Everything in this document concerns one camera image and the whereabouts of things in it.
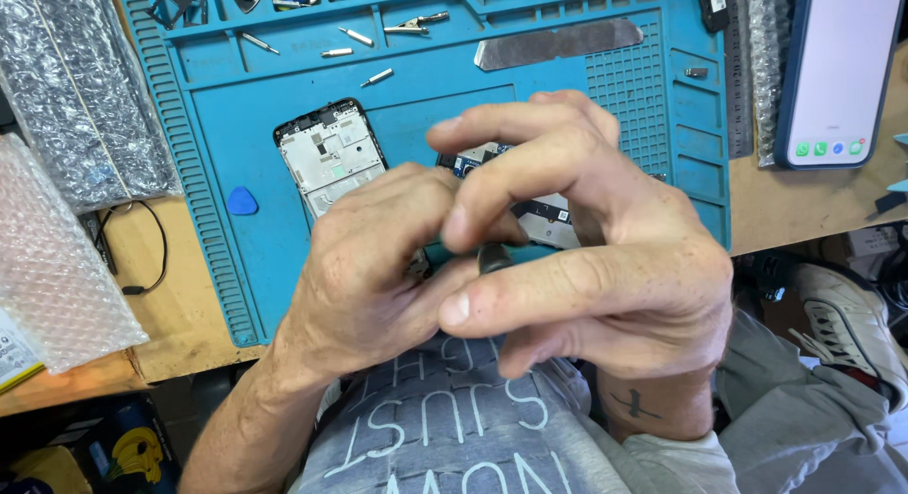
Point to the disassembled phone frame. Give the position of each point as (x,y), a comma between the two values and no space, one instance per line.
(330,153)

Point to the flat metal pry plate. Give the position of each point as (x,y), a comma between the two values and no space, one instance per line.
(560,44)

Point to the white sneaker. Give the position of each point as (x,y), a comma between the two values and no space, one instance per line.
(844,324)

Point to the person's left fingers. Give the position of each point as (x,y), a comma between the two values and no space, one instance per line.
(411,196)

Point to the person's left hand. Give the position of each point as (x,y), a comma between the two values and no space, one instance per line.
(362,281)

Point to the grey printed shirt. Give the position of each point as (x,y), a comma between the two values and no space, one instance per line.
(454,437)

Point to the white bubble wrap bag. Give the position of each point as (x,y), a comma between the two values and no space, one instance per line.
(57,267)

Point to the person's right hand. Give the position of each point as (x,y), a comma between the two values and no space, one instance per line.
(638,267)

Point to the black screwdriver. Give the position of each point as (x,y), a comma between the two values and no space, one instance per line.
(494,258)

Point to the dark bubble wrap bag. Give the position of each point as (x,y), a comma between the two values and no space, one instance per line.
(78,90)

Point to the clear bubble wrap strip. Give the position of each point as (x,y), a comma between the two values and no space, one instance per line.
(765,68)

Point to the grey trousers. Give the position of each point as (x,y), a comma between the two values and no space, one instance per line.
(801,437)

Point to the black bag with yellow print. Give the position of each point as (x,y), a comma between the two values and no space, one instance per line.
(135,448)

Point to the smartphone in blue case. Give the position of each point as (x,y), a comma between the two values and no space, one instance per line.
(840,72)

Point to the steel ruler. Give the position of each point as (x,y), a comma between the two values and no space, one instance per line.
(738,75)

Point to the phone body with circuit board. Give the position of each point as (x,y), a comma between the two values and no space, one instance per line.
(550,228)

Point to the black plastic frame part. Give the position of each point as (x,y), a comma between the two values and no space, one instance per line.
(170,5)

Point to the metal alligator clip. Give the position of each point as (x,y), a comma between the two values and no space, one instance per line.
(411,27)

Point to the blue triangular opening pick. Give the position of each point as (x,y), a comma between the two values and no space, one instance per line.
(242,202)

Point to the blue silicone repair mat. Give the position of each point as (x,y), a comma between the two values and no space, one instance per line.
(440,90)

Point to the white labelled packet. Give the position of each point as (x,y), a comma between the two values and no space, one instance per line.
(14,356)

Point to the silver screwdriver bit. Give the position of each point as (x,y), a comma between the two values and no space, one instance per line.
(356,37)
(377,77)
(259,43)
(336,53)

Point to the small black phone part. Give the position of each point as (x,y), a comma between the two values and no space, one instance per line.
(713,5)

